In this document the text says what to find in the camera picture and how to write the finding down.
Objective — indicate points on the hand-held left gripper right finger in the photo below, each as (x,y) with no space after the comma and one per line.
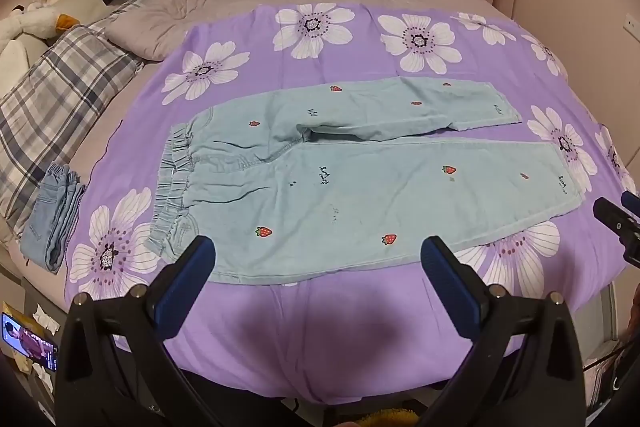
(448,288)

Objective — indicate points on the yellow fluffy item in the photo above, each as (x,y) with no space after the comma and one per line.
(387,421)

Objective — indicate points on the purple floral bedsheet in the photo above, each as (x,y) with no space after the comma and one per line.
(300,332)

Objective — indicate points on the crumpled white tissue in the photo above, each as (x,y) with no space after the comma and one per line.
(47,317)

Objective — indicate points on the white plush toy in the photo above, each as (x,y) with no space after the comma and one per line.
(35,22)

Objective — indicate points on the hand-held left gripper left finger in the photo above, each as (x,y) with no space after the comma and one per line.
(187,278)

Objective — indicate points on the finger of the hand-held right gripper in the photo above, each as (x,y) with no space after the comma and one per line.
(632,198)
(617,224)

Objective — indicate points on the white wall power strip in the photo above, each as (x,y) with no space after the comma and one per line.
(630,28)

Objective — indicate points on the light blue strawberry pants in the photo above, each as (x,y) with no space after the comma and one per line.
(350,207)

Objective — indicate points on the smartphone with lit screen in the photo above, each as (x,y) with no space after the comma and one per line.
(30,339)

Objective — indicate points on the folded blue jeans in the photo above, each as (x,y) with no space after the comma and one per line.
(55,217)

